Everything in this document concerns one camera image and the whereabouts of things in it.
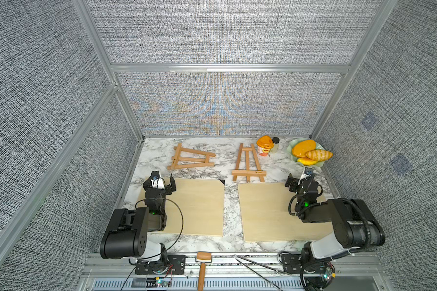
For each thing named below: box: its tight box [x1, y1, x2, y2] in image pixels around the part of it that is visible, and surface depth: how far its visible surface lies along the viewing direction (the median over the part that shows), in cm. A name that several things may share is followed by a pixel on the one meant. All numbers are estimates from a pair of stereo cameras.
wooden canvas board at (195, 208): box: [137, 177, 225, 237], surface depth 93 cm
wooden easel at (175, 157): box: [166, 143, 217, 170], surface depth 109 cm
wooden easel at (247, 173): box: [231, 142, 267, 183], surface depth 103 cm
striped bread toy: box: [304, 149, 334, 162], surface depth 102 cm
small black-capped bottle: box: [270, 136, 280, 154], surface depth 108 cm
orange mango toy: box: [292, 139, 317, 158], surface depth 108 cm
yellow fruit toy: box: [296, 157, 318, 166], surface depth 105 cm
